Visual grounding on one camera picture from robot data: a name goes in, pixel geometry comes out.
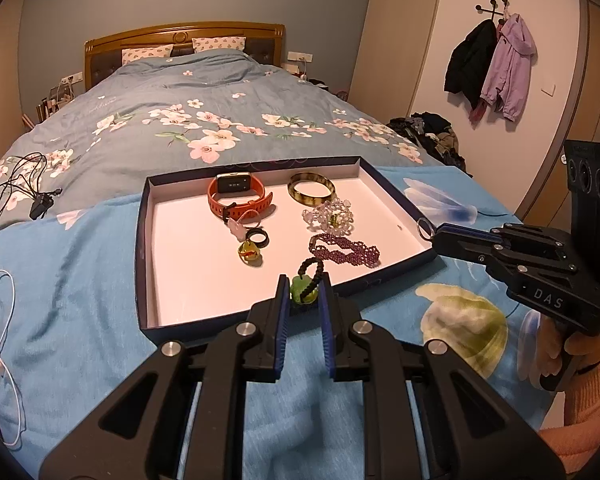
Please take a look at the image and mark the person's right forearm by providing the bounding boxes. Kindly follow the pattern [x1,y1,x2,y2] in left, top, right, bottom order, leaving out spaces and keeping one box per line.
[537,340,600,476]

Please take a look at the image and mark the wooden door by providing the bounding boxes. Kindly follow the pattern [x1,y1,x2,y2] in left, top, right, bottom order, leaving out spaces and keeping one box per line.
[512,0,600,221]

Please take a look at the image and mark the purple jacket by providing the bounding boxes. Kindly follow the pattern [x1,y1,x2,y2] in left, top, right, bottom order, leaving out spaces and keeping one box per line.
[480,13,537,122]

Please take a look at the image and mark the tortoiseshell bangle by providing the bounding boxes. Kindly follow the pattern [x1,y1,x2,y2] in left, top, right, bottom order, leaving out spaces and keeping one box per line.
[287,172,337,207]

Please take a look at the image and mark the green stone pendant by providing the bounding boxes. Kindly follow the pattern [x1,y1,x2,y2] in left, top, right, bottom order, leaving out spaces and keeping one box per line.
[289,256,327,307]

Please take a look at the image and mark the shallow dark blue box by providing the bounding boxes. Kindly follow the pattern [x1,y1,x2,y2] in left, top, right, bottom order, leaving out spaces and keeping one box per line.
[135,156,438,345]

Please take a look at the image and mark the black wall coat hooks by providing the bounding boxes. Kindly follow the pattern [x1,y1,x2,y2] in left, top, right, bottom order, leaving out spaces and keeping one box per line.
[475,0,511,22]

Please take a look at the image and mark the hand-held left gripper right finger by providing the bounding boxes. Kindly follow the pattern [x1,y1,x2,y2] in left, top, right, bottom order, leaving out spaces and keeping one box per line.
[317,274,566,480]

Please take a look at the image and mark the black cables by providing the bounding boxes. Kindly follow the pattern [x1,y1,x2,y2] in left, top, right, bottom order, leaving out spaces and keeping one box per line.
[0,152,63,241]

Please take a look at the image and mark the clear crystal bead bracelet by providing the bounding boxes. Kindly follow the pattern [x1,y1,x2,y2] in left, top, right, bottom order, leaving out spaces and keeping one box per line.
[301,198,355,234]

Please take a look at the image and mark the pile of dark clothes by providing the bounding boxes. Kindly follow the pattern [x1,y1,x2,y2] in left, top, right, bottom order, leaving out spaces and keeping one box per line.
[386,112,473,177]

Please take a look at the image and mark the beige wardrobe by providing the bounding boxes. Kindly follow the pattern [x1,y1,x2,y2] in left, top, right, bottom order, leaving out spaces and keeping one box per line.
[350,0,443,118]

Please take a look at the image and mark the pink stone pendant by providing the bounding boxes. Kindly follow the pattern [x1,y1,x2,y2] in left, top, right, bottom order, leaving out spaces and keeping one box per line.
[227,208,263,242]

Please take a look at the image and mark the dark red beaded bracelet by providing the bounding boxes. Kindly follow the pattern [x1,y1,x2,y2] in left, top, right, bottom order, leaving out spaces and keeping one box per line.
[308,232,382,268]

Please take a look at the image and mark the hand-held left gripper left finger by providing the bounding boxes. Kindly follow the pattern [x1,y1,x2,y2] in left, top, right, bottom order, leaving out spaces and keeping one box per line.
[39,274,290,480]

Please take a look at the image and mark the light blue printed blanket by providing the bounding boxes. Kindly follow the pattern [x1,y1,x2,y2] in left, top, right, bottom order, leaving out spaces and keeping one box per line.
[0,165,556,480]

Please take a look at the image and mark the person's right hand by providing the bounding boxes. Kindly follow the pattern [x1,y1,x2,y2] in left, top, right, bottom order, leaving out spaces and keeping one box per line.
[536,319,600,377]

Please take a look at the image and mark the patterned white pillow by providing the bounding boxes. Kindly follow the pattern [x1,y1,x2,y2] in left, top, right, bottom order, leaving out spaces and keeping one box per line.
[122,45,174,65]
[192,36,247,53]

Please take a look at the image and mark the black jacket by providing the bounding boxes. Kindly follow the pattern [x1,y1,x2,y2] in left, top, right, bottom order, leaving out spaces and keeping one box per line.
[444,19,498,108]

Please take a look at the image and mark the floral grey-blue duvet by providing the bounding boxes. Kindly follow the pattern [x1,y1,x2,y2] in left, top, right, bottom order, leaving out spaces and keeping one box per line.
[0,50,471,261]

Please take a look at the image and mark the bedside clutter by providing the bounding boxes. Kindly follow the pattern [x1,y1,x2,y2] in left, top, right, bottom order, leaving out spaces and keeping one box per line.
[32,80,76,123]

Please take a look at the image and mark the orange yellow ring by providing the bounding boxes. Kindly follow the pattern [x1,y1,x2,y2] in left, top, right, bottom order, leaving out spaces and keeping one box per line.
[237,241,263,266]

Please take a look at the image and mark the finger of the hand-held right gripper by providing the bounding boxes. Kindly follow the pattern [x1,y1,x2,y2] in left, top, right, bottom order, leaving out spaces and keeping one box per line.
[431,231,543,288]
[437,223,578,271]

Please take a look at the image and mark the wooden bed headboard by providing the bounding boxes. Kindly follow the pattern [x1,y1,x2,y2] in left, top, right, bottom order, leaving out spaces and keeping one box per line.
[84,22,286,92]

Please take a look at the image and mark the orange smartwatch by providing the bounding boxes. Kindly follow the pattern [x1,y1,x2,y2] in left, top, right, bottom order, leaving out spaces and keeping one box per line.
[207,171,275,217]

